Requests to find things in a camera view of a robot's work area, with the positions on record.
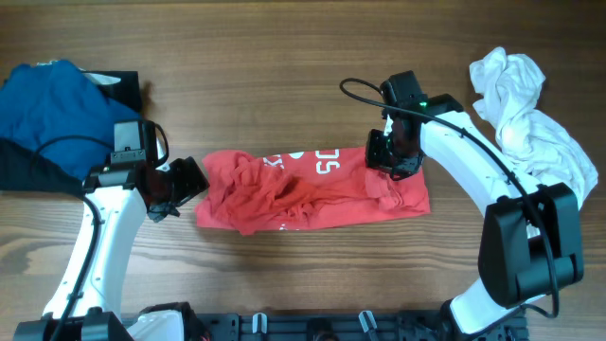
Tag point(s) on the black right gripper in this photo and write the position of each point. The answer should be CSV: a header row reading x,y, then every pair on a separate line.
x,y
374,158

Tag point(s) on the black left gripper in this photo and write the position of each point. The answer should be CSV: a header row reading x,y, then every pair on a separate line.
x,y
190,178

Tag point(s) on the red t-shirt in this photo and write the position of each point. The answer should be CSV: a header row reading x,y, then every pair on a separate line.
x,y
304,191

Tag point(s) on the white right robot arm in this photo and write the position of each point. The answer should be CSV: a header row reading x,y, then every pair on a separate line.
x,y
530,244

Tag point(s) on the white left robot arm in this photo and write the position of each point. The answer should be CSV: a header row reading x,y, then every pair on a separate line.
x,y
87,304

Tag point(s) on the white folded cloth under blue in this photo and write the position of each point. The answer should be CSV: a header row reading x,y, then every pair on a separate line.
x,y
101,78

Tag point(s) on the white crumpled shirt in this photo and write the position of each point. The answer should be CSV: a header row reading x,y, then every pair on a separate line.
x,y
510,86

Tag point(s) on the black folded shirt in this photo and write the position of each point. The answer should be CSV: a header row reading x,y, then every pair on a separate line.
x,y
25,170

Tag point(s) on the blue folded shirt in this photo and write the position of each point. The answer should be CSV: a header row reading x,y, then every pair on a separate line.
x,y
43,102

